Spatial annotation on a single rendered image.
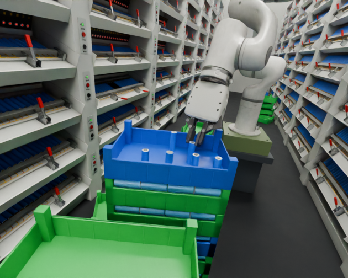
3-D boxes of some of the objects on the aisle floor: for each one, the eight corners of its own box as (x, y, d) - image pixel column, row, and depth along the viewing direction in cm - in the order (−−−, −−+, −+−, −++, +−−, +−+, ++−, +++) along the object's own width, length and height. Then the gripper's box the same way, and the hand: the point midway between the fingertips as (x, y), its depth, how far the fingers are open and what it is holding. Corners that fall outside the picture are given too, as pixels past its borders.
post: (176, 121, 236) (195, -69, 166) (173, 123, 227) (193, -76, 158) (161, 117, 241) (173, -68, 171) (157, 119, 232) (169, -74, 163)
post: (152, 143, 174) (167, -143, 105) (147, 147, 166) (160, -160, 97) (132, 138, 179) (133, -138, 110) (126, 142, 171) (124, -153, 102)
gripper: (183, 70, 54) (162, 134, 54) (242, 79, 46) (216, 153, 47) (193, 81, 60) (174, 138, 61) (245, 90, 53) (223, 155, 54)
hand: (195, 137), depth 54 cm, fingers closed, pressing on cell
